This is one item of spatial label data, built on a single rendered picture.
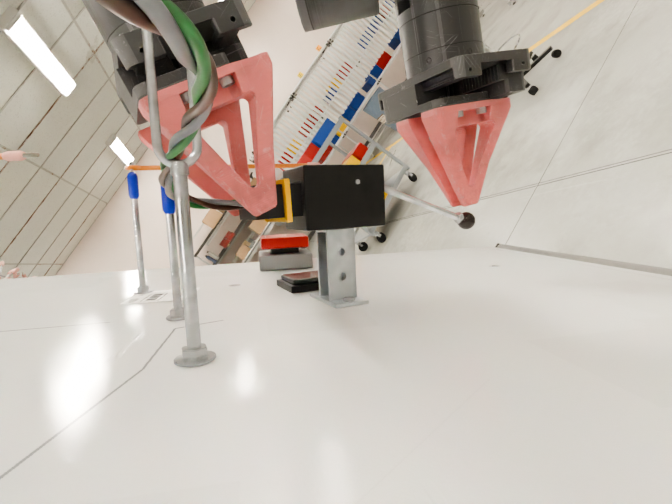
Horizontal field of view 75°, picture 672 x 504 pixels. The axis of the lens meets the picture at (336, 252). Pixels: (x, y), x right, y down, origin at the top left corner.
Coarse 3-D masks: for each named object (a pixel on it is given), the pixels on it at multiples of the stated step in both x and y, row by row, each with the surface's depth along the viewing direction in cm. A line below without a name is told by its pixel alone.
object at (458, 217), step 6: (384, 186) 31; (390, 192) 31; (396, 192) 31; (402, 192) 32; (402, 198) 32; (408, 198) 32; (414, 198) 32; (420, 204) 32; (426, 204) 32; (432, 204) 33; (432, 210) 33; (438, 210) 33; (444, 210) 33; (450, 216) 33; (456, 216) 34; (462, 216) 34; (456, 222) 34
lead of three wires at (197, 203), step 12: (168, 156) 18; (180, 156) 18; (168, 168) 19; (168, 180) 20; (168, 192) 22; (192, 204) 24; (204, 204) 25; (216, 204) 26; (228, 204) 26; (240, 204) 26
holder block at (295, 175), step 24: (312, 168) 27; (336, 168) 27; (360, 168) 28; (312, 192) 27; (336, 192) 27; (360, 192) 28; (384, 192) 29; (312, 216) 27; (336, 216) 27; (360, 216) 28; (384, 216) 29
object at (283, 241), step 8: (264, 240) 46; (272, 240) 46; (280, 240) 46; (288, 240) 46; (296, 240) 46; (304, 240) 46; (264, 248) 46; (272, 248) 46; (280, 248) 46; (288, 248) 47; (296, 248) 47
